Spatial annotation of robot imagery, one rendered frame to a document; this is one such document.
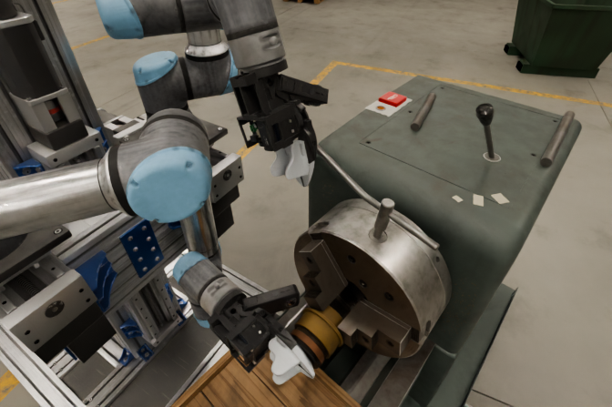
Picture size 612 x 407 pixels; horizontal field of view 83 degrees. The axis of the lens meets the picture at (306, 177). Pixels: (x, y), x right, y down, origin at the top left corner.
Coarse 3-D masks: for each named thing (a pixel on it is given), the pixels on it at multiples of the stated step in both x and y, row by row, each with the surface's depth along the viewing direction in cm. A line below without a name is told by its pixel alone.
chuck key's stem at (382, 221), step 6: (384, 198) 57; (384, 204) 56; (390, 204) 56; (384, 210) 56; (390, 210) 56; (378, 216) 58; (384, 216) 57; (378, 222) 59; (384, 222) 58; (378, 228) 59; (384, 228) 59; (378, 234) 61
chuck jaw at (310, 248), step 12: (312, 240) 69; (324, 240) 67; (300, 252) 67; (312, 252) 64; (324, 252) 66; (312, 264) 66; (324, 264) 65; (336, 264) 67; (312, 276) 65; (324, 276) 65; (336, 276) 67; (312, 288) 66; (324, 288) 64; (336, 288) 66; (312, 300) 64; (324, 300) 64
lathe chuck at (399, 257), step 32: (320, 224) 71; (352, 224) 64; (352, 256) 62; (384, 256) 59; (416, 256) 61; (352, 288) 76; (384, 288) 61; (416, 288) 59; (416, 320) 59; (384, 352) 71
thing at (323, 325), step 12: (312, 312) 63; (324, 312) 64; (336, 312) 64; (300, 324) 62; (312, 324) 61; (324, 324) 61; (336, 324) 63; (300, 336) 60; (312, 336) 60; (324, 336) 60; (336, 336) 61; (312, 348) 59; (324, 348) 60; (312, 360) 59; (324, 360) 61
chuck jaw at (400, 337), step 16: (368, 304) 66; (352, 320) 63; (368, 320) 63; (384, 320) 62; (400, 320) 62; (352, 336) 61; (368, 336) 60; (384, 336) 61; (400, 336) 59; (416, 336) 61; (400, 352) 60
